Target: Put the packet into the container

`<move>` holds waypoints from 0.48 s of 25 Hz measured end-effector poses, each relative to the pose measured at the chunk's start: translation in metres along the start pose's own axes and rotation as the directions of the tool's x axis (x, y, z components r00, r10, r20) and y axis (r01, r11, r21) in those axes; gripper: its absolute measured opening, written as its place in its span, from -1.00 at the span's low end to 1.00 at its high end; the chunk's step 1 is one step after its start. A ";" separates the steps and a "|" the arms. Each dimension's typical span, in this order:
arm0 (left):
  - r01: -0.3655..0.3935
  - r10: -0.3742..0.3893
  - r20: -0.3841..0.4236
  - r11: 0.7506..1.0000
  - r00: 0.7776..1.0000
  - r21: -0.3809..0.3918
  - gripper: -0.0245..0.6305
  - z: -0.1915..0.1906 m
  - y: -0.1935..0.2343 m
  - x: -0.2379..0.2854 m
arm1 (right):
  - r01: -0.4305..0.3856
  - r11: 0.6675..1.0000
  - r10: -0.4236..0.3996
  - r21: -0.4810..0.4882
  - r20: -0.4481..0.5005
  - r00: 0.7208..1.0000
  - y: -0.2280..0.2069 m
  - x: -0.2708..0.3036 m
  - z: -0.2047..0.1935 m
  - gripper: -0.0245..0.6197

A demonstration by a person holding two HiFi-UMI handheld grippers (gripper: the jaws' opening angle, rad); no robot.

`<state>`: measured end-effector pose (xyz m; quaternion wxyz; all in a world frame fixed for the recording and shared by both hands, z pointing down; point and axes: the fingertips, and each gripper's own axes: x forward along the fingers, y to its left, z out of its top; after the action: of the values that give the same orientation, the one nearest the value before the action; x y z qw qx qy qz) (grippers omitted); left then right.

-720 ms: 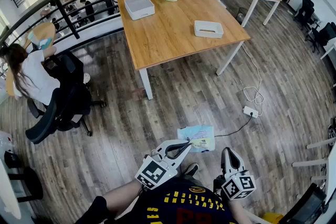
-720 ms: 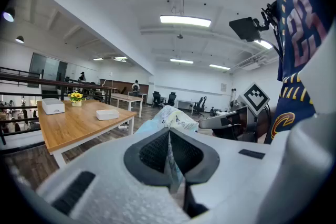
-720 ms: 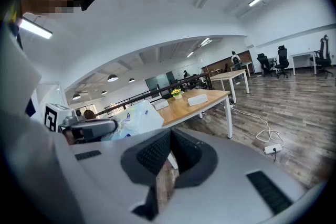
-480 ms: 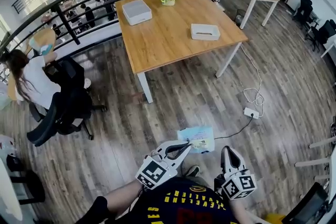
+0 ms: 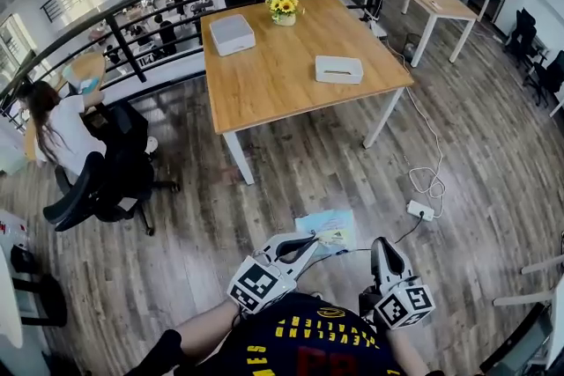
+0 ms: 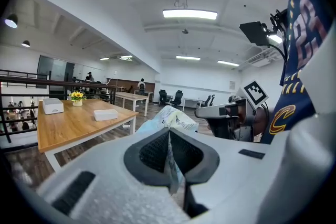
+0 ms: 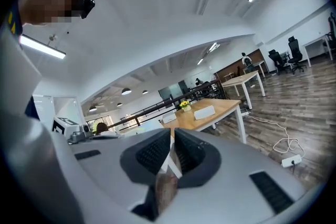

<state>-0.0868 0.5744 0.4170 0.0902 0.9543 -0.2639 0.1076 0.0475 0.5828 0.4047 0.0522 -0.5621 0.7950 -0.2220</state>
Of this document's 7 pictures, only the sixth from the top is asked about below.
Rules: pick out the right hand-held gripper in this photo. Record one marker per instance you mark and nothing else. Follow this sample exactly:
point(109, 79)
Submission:
point(252, 94)

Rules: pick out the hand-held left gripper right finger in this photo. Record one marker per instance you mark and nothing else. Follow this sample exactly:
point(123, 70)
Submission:
point(231, 173)

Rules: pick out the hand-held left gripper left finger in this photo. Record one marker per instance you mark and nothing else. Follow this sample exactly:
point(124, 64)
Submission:
point(105, 170)

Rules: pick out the soft blue tissue pack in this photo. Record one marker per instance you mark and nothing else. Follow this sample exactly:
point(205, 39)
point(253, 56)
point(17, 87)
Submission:
point(172, 118)

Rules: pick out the white tissue box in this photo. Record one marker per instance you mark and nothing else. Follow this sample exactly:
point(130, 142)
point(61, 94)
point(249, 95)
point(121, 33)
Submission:
point(105, 114)

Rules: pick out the person's right forearm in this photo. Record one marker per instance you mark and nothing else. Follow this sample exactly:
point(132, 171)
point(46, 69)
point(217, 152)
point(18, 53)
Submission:
point(260, 121)

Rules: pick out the white grey speaker box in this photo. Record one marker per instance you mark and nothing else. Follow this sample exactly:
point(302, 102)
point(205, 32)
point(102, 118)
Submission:
point(52, 106)

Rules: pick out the black rectangular panel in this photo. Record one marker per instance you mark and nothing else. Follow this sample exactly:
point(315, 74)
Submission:
point(253, 32)

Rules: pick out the white desk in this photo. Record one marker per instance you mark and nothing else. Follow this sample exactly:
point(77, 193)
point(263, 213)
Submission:
point(193, 100)

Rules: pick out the rectangular ceiling light panel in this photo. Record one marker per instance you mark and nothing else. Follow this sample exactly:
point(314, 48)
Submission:
point(188, 58)
point(228, 63)
point(189, 13)

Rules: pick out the white ceiling air conditioner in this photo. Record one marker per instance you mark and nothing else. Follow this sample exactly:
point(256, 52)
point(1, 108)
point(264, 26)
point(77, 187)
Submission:
point(260, 59)

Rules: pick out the sunflowers in cream pot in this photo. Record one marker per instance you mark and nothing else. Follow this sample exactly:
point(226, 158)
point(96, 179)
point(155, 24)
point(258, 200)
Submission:
point(77, 98)

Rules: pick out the wooden table with white legs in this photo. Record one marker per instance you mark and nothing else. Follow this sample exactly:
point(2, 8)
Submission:
point(131, 97)

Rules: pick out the person's navy jersey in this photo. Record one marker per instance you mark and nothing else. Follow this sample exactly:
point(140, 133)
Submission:
point(302, 60)

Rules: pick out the black metal railing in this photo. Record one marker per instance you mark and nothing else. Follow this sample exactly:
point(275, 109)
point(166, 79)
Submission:
point(31, 80)

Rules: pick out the round pendant lamp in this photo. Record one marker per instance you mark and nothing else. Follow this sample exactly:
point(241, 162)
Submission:
point(25, 44)
point(11, 21)

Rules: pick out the framed wall poster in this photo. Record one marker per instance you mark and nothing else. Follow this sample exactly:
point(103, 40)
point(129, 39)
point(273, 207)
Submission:
point(232, 85)

